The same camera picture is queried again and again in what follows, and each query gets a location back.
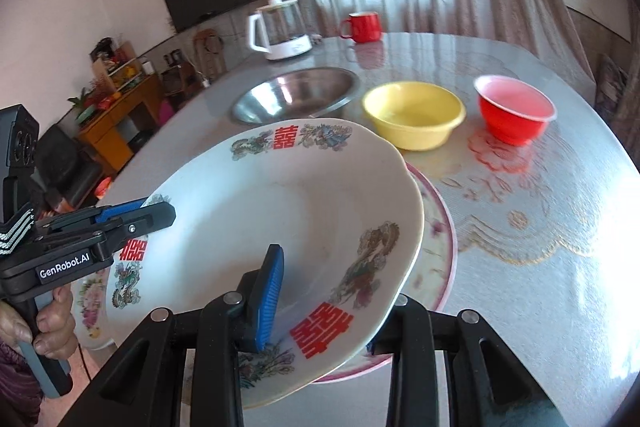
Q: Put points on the open box of goods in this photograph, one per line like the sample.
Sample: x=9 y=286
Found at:
x=120 y=62

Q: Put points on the white dragon print plate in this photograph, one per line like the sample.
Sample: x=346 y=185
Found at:
x=280 y=207

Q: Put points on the person's left hand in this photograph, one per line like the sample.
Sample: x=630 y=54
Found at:
x=50 y=322

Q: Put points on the wooden chair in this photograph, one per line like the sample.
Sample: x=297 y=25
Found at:
x=207 y=47

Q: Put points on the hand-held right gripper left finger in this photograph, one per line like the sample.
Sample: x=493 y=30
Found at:
x=267 y=297

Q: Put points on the pink object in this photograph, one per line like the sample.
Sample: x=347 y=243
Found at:
x=166 y=111

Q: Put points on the floral lace tablecloth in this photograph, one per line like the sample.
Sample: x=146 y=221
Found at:
x=525 y=232

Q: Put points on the black armchair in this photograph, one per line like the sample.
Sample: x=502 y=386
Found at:
x=70 y=167

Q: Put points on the person's left forearm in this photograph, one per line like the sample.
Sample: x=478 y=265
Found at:
x=15 y=387

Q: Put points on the yellow plastic bowl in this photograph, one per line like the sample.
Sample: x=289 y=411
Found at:
x=410 y=117

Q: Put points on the red plastic bowl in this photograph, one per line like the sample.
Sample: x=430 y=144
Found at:
x=510 y=107

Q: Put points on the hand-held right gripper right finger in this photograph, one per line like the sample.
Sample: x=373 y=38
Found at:
x=415 y=332

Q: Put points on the pink rim floral plate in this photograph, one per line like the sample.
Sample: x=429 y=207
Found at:
x=440 y=232

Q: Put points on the stainless steel bowl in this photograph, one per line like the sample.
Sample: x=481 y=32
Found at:
x=280 y=99

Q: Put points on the white glass electric kettle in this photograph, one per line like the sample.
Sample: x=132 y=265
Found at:
x=285 y=32

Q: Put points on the red mug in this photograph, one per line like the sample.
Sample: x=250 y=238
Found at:
x=365 y=27

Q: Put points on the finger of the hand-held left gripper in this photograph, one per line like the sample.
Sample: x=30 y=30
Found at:
x=150 y=218
x=117 y=211

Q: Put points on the wooden cabinet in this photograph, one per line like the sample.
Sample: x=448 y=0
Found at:
x=115 y=127

